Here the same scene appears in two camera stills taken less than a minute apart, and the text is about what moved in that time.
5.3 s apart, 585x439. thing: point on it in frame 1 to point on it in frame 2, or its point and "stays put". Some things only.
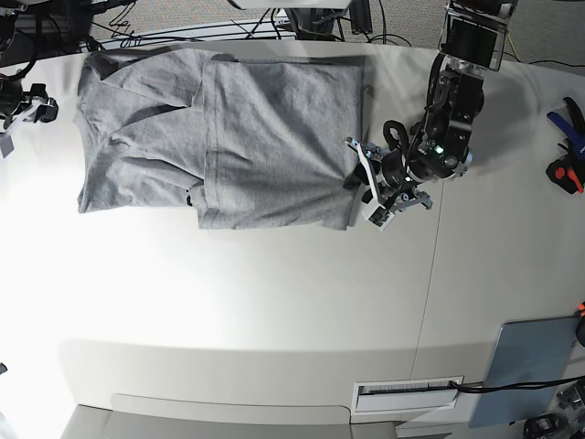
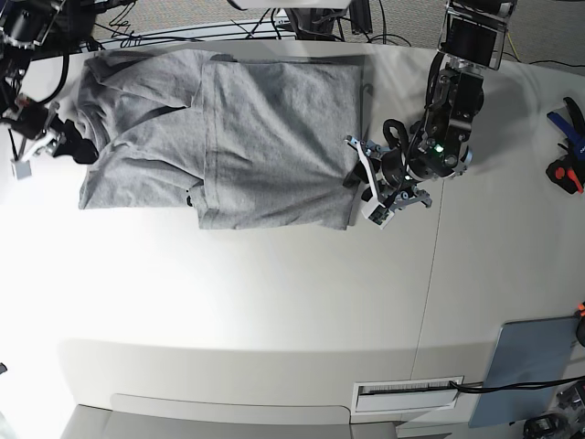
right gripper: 389,184 stays put
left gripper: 36,107 to 48,133
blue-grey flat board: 525,352 stays put
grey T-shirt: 249,142 stays put
